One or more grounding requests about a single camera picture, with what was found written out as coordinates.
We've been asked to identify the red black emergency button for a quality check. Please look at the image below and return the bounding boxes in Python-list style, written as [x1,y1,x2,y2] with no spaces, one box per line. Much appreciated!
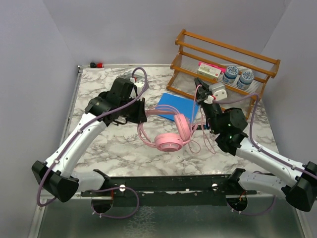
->
[90,62,103,68]

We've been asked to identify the blue plastic board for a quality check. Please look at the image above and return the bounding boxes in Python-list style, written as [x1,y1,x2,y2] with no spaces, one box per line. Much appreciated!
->
[157,93,199,122]

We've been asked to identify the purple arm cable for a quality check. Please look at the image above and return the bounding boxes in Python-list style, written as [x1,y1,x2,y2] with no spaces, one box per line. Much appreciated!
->
[36,67,149,219]
[212,93,317,217]

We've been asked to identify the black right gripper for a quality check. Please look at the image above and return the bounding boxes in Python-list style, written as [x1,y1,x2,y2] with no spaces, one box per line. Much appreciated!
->
[195,77,223,133]

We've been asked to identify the blue white jar right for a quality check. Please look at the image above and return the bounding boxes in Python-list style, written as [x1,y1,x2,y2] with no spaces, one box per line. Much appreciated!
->
[237,69,254,90]

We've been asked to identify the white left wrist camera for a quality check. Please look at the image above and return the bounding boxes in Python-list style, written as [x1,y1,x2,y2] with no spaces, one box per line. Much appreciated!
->
[130,77,145,98]

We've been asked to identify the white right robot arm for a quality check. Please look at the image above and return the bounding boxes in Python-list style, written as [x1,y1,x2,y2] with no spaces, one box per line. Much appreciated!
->
[194,78,317,212]

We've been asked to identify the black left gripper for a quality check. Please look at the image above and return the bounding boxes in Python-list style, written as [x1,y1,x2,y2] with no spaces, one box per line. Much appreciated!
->
[120,95,148,123]

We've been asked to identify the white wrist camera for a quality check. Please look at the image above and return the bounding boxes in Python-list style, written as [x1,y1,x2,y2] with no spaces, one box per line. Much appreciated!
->
[130,77,145,98]
[204,82,227,104]

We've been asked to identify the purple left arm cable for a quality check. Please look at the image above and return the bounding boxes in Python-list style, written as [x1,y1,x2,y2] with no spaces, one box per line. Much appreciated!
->
[36,67,149,219]

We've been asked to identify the grey white headphones with cable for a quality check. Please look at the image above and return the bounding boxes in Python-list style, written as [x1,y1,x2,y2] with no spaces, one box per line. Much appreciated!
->
[119,71,145,82]

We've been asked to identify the blue black marker pen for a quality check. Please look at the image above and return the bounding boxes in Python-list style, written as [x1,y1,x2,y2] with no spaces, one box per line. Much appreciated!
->
[197,124,209,130]

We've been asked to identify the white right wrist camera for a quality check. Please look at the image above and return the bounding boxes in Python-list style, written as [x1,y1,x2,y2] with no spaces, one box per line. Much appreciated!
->
[204,82,227,104]

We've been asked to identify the wooden two-tier rack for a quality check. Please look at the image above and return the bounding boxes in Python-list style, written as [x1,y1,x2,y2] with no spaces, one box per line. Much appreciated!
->
[166,28,281,121]

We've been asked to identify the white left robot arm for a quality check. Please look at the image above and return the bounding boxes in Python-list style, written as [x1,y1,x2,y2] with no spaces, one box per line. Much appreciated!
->
[31,78,149,202]

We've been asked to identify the blue white jar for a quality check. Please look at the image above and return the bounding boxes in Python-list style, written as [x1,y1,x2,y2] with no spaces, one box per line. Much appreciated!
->
[237,69,254,90]
[222,65,239,84]

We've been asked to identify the blue white jar left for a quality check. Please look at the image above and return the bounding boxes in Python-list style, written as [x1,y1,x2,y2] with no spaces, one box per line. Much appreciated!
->
[222,65,239,84]

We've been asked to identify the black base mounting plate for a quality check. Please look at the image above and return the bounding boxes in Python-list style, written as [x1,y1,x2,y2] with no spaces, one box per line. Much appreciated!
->
[81,175,246,207]

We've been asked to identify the white green cardboard box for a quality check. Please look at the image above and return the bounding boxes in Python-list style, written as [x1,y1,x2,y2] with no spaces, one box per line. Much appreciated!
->
[197,63,221,80]

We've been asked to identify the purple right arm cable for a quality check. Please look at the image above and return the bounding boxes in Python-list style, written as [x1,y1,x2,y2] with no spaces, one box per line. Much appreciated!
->
[212,93,317,217]

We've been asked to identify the pink headphones with cable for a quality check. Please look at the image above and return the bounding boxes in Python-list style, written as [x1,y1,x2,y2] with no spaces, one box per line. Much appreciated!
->
[137,95,207,153]

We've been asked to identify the black headphones with cable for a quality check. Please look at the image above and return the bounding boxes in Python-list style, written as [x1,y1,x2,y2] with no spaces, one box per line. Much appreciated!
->
[98,91,108,99]

